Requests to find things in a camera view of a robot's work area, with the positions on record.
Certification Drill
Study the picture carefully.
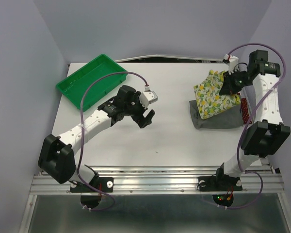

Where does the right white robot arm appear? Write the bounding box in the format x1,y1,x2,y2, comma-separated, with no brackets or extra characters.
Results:
213,50,291,191

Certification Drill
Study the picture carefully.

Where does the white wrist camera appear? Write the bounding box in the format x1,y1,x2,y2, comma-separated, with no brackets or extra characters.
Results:
223,54,239,74
139,91,158,109

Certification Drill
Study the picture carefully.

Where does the red polka dot skirt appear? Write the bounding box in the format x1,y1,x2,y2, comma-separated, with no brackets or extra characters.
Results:
241,98,250,125

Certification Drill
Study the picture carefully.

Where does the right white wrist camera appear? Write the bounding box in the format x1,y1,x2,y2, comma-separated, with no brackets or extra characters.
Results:
223,54,239,74

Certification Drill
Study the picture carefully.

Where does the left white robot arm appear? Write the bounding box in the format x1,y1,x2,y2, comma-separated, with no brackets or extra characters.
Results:
38,85,158,194

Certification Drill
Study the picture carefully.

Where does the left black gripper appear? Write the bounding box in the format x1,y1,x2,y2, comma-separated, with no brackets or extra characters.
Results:
124,92,155,128

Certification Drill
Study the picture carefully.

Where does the green plastic tray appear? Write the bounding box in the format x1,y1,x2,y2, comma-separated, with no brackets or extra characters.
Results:
56,54,127,112

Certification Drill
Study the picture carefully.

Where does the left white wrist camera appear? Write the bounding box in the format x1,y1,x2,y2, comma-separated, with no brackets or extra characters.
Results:
139,91,158,109

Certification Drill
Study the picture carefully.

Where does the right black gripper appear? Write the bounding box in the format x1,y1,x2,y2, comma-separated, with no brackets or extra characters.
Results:
219,67,254,95

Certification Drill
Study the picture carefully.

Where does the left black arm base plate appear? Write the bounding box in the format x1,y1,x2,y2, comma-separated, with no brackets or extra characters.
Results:
70,177,114,193

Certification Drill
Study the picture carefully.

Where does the yellow lemon print skirt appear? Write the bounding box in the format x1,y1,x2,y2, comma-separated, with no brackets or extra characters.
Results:
194,70,241,120

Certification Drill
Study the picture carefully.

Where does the aluminium frame rail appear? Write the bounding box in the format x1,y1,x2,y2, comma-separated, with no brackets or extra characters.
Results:
29,166,286,196

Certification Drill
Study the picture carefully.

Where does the grey skirt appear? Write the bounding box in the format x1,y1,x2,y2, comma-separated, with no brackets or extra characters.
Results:
189,100,243,129

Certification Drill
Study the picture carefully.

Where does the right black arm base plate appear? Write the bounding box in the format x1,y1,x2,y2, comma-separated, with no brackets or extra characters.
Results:
197,175,243,192

